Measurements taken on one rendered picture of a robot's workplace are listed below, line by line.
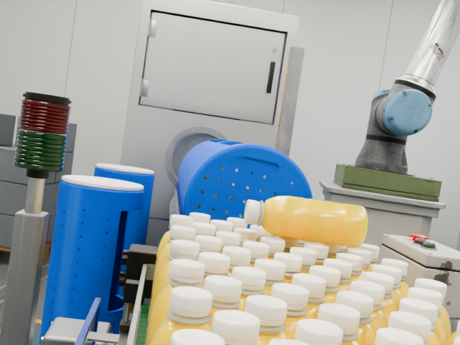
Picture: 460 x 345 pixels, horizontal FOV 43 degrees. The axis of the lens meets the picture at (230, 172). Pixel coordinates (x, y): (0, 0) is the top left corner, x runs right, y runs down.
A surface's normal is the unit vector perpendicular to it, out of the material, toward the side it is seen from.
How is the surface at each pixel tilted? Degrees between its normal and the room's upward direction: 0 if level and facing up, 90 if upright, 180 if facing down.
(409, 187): 90
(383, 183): 90
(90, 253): 90
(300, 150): 90
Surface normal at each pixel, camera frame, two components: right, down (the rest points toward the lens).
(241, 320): 0.14, -0.99
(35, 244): 0.10, 0.07
